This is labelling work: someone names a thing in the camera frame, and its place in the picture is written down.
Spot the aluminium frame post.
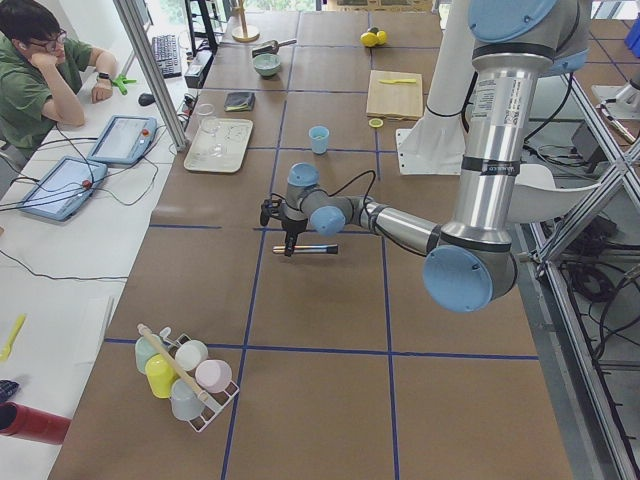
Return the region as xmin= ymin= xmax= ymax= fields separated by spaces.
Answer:
xmin=113 ymin=0 xmax=187 ymax=152

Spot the pink cup in rack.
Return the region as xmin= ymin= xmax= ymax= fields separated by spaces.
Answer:
xmin=195 ymin=359 xmax=232 ymax=393

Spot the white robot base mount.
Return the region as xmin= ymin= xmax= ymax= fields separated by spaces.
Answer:
xmin=396 ymin=0 xmax=475 ymax=175

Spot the clear wine glass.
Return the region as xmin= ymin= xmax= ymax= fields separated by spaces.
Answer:
xmin=195 ymin=103 xmax=225 ymax=157

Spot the seated person green shirt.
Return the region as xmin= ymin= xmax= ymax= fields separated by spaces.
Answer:
xmin=1 ymin=1 xmax=117 ymax=158

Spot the grey-blue cup in rack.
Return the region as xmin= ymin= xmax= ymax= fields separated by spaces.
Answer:
xmin=170 ymin=379 xmax=204 ymax=421

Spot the teach pendant tablet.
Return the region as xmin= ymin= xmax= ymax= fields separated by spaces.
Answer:
xmin=87 ymin=115 xmax=158 ymax=166
xmin=18 ymin=156 xmax=107 ymax=222

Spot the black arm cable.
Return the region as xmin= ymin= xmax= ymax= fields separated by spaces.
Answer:
xmin=324 ymin=169 xmax=379 ymax=221

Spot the far teach pendant tablet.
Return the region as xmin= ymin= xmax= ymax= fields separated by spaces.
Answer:
xmin=87 ymin=115 xmax=158 ymax=166

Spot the wooden rack handle rod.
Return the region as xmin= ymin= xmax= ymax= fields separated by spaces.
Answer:
xmin=137 ymin=323 xmax=208 ymax=403

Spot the yellow plastic knife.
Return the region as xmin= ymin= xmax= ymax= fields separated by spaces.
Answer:
xmin=378 ymin=78 xmax=417 ymax=85

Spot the white cup in rack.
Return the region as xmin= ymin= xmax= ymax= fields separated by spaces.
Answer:
xmin=175 ymin=340 xmax=208 ymax=372

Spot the near teach pendant tablet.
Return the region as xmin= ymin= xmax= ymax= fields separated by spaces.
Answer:
xmin=18 ymin=156 xmax=107 ymax=222

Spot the green cup in rack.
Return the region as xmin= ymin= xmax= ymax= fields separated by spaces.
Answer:
xmin=134 ymin=336 xmax=157 ymax=374

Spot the yellow cup in rack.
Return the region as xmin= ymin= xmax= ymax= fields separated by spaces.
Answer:
xmin=144 ymin=354 xmax=178 ymax=399

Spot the bamboo cutting board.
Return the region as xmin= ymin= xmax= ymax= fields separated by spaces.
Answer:
xmin=366 ymin=70 xmax=424 ymax=120

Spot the yellow lemon half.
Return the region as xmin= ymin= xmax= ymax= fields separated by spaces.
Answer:
xmin=309 ymin=128 xmax=328 ymax=139

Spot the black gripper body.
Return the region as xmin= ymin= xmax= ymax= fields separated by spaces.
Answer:
xmin=281 ymin=216 xmax=307 ymax=238

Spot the whole yellow lemon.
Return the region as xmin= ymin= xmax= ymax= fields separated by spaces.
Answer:
xmin=376 ymin=30 xmax=388 ymax=45
xmin=360 ymin=31 xmax=378 ymax=48

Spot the white wire cup rack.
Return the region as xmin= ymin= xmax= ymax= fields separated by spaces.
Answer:
xmin=159 ymin=327 xmax=239 ymax=432

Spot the red cylinder bottle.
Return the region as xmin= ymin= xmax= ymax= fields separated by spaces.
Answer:
xmin=1 ymin=402 xmax=71 ymax=445

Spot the green bowl of ice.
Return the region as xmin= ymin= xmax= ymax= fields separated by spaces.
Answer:
xmin=252 ymin=53 xmax=282 ymax=78

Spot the cream bear serving tray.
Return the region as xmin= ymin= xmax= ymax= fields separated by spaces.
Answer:
xmin=183 ymin=119 xmax=253 ymax=174

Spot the green clamp tool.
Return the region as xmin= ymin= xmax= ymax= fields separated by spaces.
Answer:
xmin=111 ymin=74 xmax=136 ymax=95

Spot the grey folded cloth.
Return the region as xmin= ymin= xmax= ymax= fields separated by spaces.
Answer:
xmin=224 ymin=92 xmax=255 ymax=112

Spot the yellow plastic spatula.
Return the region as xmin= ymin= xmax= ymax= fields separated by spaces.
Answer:
xmin=1 ymin=314 xmax=27 ymax=362

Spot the steel ice scoop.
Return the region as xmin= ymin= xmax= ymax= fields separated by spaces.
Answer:
xmin=251 ymin=38 xmax=297 ymax=58

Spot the black computer mouse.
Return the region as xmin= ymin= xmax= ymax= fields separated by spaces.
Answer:
xmin=138 ymin=93 xmax=155 ymax=107

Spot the light blue plastic cup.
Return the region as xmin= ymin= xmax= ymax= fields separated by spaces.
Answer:
xmin=308 ymin=125 xmax=330 ymax=155

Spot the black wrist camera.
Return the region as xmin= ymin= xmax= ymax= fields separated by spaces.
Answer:
xmin=259 ymin=197 xmax=284 ymax=227

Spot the black keyboard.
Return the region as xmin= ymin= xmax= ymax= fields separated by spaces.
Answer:
xmin=151 ymin=34 xmax=182 ymax=78

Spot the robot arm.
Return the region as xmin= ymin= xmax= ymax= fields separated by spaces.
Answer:
xmin=261 ymin=1 xmax=591 ymax=313

